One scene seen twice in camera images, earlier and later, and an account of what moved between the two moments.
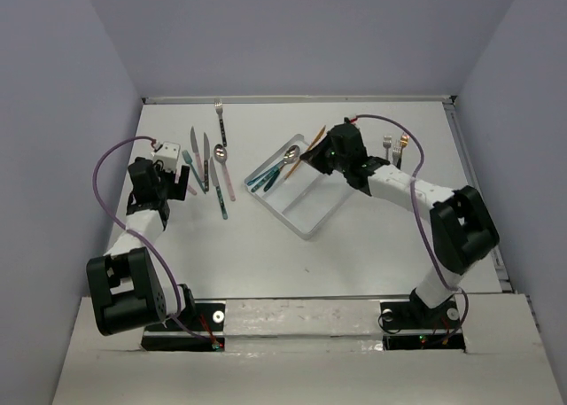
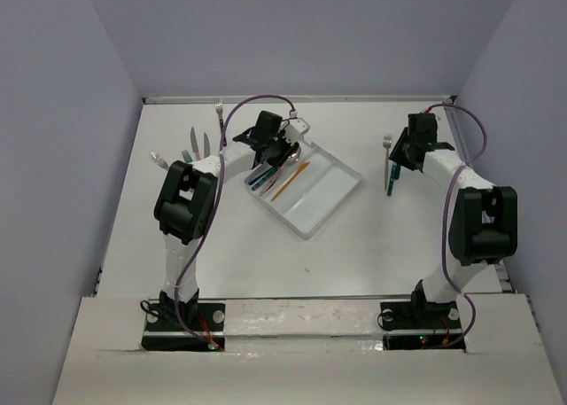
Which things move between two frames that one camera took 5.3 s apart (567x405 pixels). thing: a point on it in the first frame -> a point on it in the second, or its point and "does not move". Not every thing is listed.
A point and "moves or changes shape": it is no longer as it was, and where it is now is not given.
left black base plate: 209,319 does not move
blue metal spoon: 263,175 does not move
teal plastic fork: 187,159 does not move
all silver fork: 386,144 does not move
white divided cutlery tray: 307,197 does not move
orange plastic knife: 309,147 -> 301,167
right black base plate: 413,325 does not move
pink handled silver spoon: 220,154 moves or changes shape
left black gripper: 176,190 -> 288,149
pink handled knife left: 195,148 does not move
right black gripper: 316,155 -> 398,156
